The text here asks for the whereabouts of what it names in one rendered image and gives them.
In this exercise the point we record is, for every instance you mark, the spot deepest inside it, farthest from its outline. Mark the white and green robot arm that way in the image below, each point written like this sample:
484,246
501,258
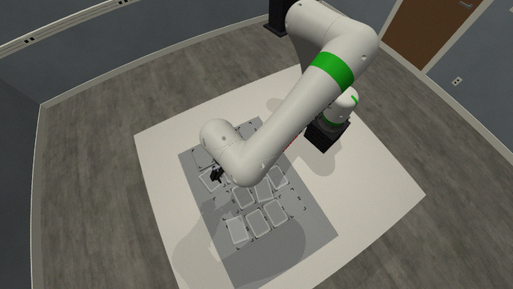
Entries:
343,50

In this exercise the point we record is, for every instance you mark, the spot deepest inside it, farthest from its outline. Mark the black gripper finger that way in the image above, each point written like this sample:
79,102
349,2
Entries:
216,173

